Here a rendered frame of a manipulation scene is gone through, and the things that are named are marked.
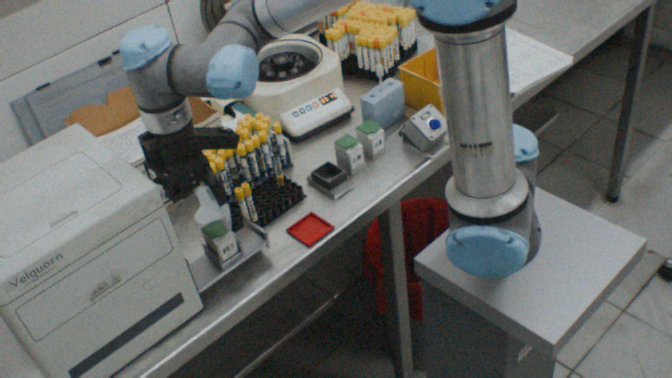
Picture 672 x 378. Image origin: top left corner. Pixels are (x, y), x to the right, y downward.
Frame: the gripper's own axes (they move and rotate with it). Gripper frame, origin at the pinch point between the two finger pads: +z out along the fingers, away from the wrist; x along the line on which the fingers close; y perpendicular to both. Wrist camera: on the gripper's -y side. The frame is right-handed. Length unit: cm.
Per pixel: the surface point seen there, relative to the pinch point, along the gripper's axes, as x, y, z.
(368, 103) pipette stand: -7.2, -46.3, 5.5
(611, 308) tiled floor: 31, -108, 102
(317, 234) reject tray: 6.3, -17.2, 14.7
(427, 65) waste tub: -11, -70, 9
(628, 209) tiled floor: 12, -154, 102
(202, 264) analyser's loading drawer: -1.1, 4.2, 11.0
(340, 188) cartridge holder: 1.0, -28.7, 13.5
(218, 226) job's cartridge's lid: -0.1, -0.7, 4.3
